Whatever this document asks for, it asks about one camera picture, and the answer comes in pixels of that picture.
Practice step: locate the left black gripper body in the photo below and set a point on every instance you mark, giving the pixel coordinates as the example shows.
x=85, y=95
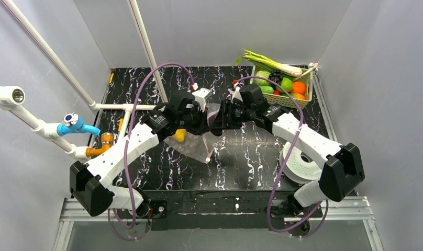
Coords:
x=200, y=120

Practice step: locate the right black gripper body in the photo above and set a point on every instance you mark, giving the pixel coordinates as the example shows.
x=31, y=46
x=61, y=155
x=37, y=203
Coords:
x=226, y=115

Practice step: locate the yellow bell pepper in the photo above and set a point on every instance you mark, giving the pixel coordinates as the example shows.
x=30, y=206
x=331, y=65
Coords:
x=179, y=135

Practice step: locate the clear zip top bag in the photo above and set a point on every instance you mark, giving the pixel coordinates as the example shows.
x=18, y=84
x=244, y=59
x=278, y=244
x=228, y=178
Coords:
x=198, y=147

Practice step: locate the green cucumber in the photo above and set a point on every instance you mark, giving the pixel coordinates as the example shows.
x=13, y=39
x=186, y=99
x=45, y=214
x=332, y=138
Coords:
x=267, y=90

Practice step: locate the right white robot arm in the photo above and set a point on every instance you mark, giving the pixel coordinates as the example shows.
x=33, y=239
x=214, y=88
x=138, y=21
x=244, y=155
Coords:
x=341, y=165

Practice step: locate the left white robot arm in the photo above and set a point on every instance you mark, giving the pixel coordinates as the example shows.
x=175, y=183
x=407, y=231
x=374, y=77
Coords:
x=91, y=183

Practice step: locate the green cabbage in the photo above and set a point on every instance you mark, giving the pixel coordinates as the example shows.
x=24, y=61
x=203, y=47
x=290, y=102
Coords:
x=265, y=75

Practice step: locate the cream plastic basket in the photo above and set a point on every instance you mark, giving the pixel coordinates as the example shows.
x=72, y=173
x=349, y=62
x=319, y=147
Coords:
x=285, y=101

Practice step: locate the green apple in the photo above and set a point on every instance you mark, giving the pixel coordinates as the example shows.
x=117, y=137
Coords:
x=286, y=84

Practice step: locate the orange fruit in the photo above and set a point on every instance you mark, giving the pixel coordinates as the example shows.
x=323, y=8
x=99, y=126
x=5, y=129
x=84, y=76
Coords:
x=298, y=88

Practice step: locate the green white leek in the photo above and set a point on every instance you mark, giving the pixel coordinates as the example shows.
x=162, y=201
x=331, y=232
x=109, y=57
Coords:
x=269, y=64

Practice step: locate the orange pipe fitting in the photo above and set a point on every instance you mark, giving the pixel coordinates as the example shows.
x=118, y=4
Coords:
x=107, y=140

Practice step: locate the white tape roll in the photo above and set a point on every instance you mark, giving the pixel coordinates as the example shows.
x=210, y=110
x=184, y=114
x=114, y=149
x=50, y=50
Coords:
x=300, y=168

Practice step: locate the blue pipe fitting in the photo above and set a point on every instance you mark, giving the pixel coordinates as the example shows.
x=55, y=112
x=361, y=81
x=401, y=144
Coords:
x=73, y=123

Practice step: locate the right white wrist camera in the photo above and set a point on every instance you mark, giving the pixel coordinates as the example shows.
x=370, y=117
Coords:
x=235, y=93

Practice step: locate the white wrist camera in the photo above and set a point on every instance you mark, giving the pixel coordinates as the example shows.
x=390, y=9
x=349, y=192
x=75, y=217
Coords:
x=201, y=96
x=235, y=93

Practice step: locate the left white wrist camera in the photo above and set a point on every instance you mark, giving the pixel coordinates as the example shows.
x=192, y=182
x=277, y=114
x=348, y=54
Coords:
x=201, y=96

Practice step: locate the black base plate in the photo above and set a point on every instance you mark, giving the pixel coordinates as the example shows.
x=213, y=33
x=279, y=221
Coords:
x=205, y=209

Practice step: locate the aluminium frame rail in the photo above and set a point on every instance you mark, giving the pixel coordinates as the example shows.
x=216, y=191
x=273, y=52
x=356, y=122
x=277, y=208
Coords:
x=244, y=159

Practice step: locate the white pvc pipe frame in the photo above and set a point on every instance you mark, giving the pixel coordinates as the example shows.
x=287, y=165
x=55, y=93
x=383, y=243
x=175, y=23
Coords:
x=37, y=88

